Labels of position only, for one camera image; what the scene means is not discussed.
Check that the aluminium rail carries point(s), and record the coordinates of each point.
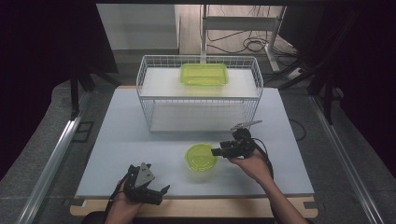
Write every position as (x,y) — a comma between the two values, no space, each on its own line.
(345,155)
(53,161)

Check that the white cabinet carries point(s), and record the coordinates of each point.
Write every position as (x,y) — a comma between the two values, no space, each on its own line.
(138,26)

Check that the round green plastic container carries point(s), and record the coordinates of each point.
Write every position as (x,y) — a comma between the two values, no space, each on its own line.
(200,157)

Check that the white metal desk frame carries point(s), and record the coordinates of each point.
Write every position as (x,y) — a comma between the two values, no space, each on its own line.
(239,23)

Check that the white power strip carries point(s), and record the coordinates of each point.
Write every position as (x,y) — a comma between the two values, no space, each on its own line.
(294,73)

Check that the dark curtain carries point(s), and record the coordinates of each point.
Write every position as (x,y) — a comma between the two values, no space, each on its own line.
(370,77)
(37,62)

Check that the rectangular green plastic container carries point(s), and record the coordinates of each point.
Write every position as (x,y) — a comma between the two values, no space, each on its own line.
(204,74)

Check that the black floor bracket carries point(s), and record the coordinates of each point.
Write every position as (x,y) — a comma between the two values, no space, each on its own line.
(83,132)

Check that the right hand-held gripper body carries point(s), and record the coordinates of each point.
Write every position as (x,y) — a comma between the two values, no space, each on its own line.
(244,141)

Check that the person's left hand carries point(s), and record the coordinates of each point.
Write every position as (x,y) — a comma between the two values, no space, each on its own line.
(123,202)

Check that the person's right hand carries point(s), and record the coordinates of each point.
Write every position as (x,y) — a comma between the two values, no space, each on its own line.
(252,166)

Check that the black metal stand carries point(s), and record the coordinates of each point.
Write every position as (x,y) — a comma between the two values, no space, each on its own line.
(74,93)
(327,84)

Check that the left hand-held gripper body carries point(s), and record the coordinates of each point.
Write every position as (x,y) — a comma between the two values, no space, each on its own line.
(141,183)

